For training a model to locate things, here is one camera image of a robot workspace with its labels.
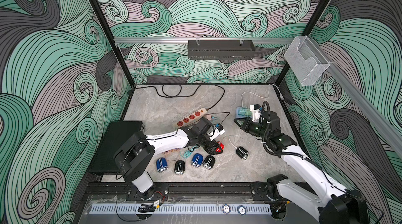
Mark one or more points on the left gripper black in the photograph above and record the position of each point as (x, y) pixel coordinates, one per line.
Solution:
(212, 147)

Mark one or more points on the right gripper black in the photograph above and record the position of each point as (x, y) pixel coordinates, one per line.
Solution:
(245, 121)

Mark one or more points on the beige power strip red sockets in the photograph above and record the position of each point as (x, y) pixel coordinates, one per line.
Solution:
(190, 119)

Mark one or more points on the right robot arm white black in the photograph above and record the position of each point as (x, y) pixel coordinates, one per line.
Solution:
(327, 200)

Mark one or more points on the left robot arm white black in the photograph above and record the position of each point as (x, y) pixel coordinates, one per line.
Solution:
(133, 157)

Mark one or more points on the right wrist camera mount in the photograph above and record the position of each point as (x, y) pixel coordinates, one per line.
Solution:
(256, 113)

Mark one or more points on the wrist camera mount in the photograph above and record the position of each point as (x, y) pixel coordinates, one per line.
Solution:
(256, 113)
(218, 130)

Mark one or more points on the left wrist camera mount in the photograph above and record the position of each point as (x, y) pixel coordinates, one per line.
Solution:
(218, 130)

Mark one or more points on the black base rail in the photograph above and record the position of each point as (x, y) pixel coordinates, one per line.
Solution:
(256, 191)

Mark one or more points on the black wall shelf tray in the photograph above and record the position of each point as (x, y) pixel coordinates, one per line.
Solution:
(220, 49)

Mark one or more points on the clear acrylic wall holder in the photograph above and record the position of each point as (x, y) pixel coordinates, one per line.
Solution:
(307, 60)

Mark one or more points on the perforated white cable duct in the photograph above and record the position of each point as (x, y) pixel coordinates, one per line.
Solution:
(188, 208)

